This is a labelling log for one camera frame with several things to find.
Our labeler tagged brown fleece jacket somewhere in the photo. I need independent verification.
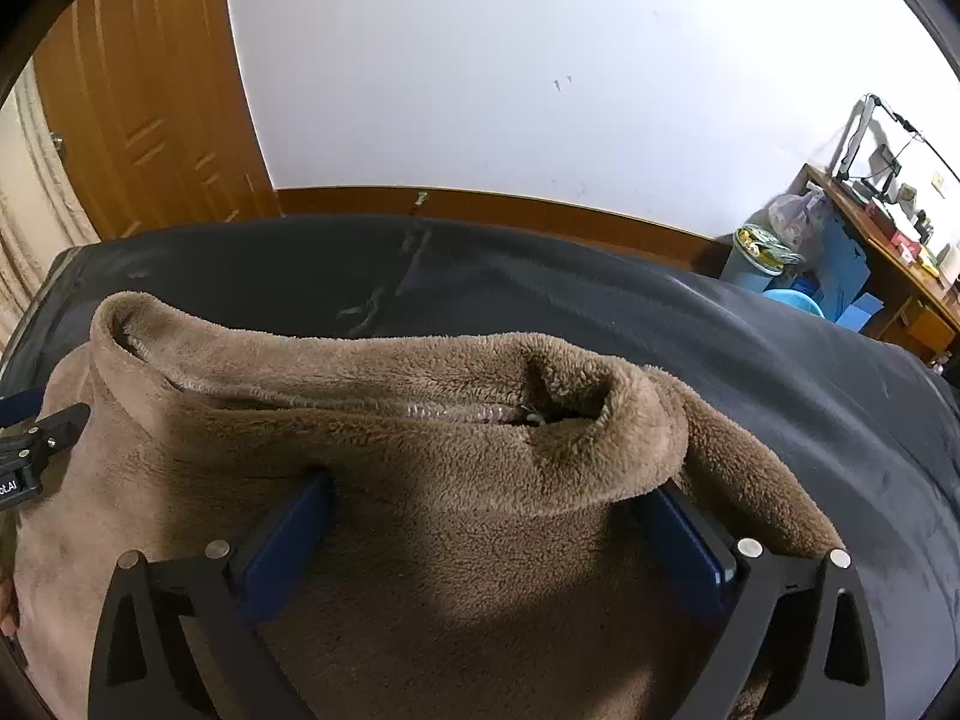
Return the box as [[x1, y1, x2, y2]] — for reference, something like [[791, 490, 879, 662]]
[[2, 293, 841, 718]]

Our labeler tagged beige curtain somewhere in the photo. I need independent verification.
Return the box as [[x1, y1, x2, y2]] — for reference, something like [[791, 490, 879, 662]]
[[0, 62, 99, 348]]

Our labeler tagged black bed cover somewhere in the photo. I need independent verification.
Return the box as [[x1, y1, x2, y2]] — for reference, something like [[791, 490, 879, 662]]
[[2, 216, 958, 718]]

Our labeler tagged blue plastic basin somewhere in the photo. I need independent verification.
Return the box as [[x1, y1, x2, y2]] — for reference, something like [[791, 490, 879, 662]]
[[763, 288, 823, 319]]

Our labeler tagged round wooden desk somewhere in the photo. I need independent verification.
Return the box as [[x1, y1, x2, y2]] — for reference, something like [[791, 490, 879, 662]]
[[789, 164, 958, 364]]

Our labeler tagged brown wooden door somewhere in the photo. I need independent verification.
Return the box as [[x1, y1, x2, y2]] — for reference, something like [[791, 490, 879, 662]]
[[34, 0, 280, 239]]

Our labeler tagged plastic bag of items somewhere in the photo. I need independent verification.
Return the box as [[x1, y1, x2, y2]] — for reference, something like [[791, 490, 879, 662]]
[[766, 190, 832, 260]]

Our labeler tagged white desk lamp frame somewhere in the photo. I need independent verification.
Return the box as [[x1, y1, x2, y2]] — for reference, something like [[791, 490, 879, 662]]
[[825, 93, 958, 203]]

